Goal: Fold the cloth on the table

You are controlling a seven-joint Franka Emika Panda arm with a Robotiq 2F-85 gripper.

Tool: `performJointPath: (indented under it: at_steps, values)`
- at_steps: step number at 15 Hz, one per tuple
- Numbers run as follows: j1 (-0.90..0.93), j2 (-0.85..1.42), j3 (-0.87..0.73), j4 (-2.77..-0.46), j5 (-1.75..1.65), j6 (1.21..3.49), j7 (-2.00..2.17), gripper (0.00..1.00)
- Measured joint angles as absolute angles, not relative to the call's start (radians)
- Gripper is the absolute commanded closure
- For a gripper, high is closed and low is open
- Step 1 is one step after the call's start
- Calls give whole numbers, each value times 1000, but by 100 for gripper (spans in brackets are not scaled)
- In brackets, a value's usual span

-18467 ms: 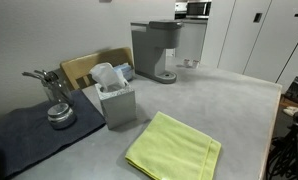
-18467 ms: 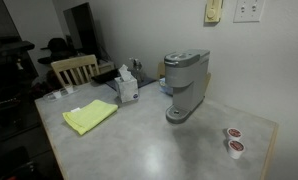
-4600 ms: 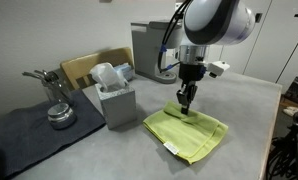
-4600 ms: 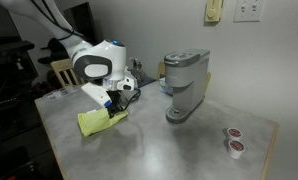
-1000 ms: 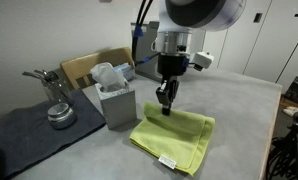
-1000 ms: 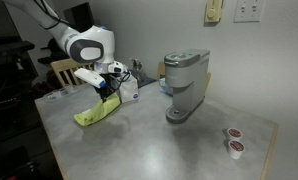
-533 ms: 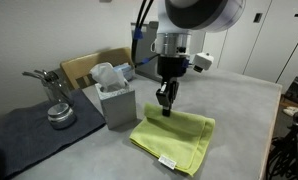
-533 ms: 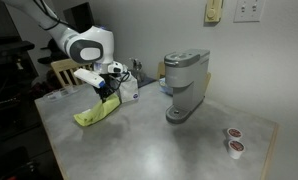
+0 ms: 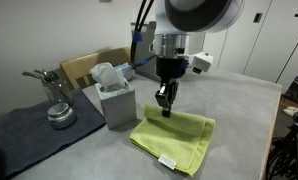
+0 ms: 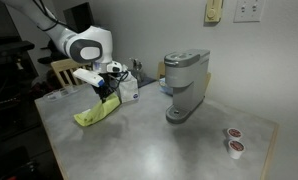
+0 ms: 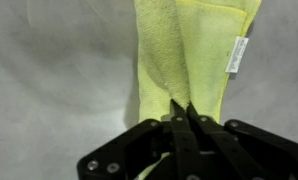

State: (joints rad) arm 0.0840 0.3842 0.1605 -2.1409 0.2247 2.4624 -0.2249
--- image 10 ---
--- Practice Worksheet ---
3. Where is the grey pod coffee machine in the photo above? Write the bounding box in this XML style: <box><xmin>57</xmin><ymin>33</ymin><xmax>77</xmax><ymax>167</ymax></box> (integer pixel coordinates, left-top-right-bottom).
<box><xmin>163</xmin><ymin>48</ymin><xmax>211</xmax><ymax>125</ymax></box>

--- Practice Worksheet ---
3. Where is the black cap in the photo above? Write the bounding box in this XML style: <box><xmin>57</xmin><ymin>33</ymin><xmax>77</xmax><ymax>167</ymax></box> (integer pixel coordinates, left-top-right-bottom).
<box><xmin>37</xmin><ymin>38</ymin><xmax>62</xmax><ymax>65</ymax></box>

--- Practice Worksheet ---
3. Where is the blue plastic packet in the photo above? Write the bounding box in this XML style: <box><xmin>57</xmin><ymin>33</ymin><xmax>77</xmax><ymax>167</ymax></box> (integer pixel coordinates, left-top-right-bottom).
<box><xmin>158</xmin><ymin>77</ymin><xmax>174</xmax><ymax>97</ymax></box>

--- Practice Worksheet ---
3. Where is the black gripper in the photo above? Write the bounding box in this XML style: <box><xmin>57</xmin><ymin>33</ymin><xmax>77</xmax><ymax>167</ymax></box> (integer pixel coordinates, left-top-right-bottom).
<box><xmin>95</xmin><ymin>81</ymin><xmax>117</xmax><ymax>104</ymax></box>

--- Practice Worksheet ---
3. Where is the white coffee pod red lid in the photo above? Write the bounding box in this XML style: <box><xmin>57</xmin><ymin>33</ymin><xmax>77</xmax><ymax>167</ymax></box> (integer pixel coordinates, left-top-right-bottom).
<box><xmin>226</xmin><ymin>127</ymin><xmax>244</xmax><ymax>141</ymax></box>
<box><xmin>227</xmin><ymin>139</ymin><xmax>247</xmax><ymax>160</ymax></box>

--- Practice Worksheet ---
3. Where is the yellow-green microfiber cloth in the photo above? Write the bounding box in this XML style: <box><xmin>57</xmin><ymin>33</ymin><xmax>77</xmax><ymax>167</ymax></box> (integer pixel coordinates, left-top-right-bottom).
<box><xmin>73</xmin><ymin>92</ymin><xmax>122</xmax><ymax>128</ymax></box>

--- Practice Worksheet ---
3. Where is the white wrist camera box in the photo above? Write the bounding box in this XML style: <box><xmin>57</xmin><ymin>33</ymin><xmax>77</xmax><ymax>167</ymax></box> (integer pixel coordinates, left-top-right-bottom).
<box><xmin>72</xmin><ymin>68</ymin><xmax>106</xmax><ymax>89</ymax></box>

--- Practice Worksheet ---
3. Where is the white wall switch plate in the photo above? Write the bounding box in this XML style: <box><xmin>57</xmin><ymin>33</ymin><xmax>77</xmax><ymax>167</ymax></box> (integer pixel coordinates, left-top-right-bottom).
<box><xmin>233</xmin><ymin>0</ymin><xmax>267</xmax><ymax>24</ymax></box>

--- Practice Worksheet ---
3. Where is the black shelf unit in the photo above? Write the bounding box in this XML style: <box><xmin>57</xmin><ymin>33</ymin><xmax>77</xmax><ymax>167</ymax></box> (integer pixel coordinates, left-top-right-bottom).
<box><xmin>0</xmin><ymin>36</ymin><xmax>37</xmax><ymax>138</ymax></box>

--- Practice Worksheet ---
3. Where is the cream wall thermostat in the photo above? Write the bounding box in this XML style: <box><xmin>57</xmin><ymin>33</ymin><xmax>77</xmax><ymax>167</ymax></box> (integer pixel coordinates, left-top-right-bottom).
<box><xmin>204</xmin><ymin>0</ymin><xmax>225</xmax><ymax>24</ymax></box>

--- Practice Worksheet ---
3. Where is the black monitor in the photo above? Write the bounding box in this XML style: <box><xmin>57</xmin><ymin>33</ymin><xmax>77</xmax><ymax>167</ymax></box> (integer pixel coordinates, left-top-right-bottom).
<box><xmin>62</xmin><ymin>2</ymin><xmax>92</xmax><ymax>34</ymax></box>

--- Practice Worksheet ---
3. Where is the clear plastic tray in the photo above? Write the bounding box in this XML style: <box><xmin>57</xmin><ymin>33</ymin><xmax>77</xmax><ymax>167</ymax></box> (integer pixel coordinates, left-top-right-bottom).
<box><xmin>42</xmin><ymin>84</ymin><xmax>82</xmax><ymax>103</ymax></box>

